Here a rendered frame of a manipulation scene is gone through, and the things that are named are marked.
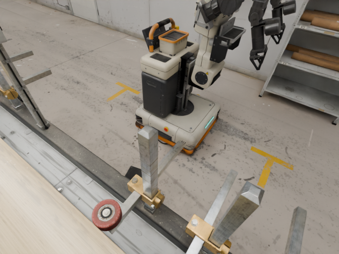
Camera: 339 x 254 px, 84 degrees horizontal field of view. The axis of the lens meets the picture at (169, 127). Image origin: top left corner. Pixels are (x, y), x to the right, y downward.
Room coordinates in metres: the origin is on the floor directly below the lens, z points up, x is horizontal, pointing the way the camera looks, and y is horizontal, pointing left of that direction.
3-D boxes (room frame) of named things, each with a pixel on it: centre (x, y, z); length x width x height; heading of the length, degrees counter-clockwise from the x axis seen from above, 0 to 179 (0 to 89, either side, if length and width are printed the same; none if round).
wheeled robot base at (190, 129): (1.46, -0.09, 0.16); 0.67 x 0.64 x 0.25; 59
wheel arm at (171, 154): (0.36, 0.06, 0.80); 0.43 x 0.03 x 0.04; 148
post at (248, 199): (0.17, -0.16, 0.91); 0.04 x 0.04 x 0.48; 58
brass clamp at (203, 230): (0.18, -0.14, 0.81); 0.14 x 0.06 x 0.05; 58
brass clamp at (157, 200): (0.31, 0.07, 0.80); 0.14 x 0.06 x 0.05; 58
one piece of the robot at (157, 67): (1.50, -0.01, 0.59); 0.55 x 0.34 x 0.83; 149
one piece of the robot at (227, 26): (1.31, -0.34, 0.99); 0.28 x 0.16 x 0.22; 149
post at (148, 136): (0.30, 0.05, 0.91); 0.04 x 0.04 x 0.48; 58
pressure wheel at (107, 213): (0.19, 0.16, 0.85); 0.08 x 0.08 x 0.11
